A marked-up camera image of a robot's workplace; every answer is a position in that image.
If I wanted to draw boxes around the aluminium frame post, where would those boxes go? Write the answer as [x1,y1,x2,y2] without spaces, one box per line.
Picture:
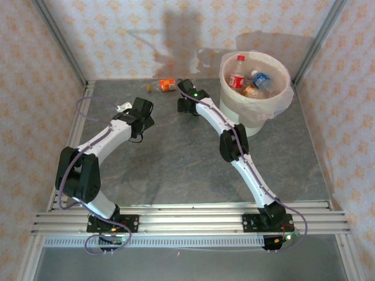
[292,0,349,86]
[31,0,89,86]

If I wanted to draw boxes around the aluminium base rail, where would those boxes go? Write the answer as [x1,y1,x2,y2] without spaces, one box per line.
[31,204,352,235]

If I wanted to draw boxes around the aluminium table side rail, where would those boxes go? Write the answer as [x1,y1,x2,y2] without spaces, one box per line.
[292,83,334,211]
[48,81,95,212]

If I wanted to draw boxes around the black controller board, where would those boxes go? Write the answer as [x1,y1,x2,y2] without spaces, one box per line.
[98,231,127,253]
[262,231,299,253]

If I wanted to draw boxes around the aluminium frame leg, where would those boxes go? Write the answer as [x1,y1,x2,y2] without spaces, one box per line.
[16,234,45,281]
[335,234,369,281]

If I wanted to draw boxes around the orange label bottle brown cap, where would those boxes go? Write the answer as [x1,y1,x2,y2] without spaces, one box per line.
[145,77,177,93]

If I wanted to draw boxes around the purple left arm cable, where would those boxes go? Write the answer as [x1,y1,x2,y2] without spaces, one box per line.
[57,96,132,256]

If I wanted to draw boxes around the slotted grey cable duct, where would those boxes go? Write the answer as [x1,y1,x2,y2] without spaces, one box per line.
[43,236,266,249]

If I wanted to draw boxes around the white plastic bin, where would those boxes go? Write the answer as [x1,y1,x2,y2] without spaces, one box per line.
[219,51,294,138]

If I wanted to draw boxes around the red label cola bottle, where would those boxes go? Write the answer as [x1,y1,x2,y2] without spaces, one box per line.
[228,54,246,90]

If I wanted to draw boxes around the white plastic bucket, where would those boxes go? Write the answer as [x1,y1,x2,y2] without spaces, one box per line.
[219,50,295,121]

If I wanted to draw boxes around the blue label water bottle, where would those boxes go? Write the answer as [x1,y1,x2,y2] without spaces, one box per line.
[250,69,272,92]

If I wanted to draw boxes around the orange juice bottle yellow label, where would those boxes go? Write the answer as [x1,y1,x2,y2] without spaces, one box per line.
[241,84,267,100]

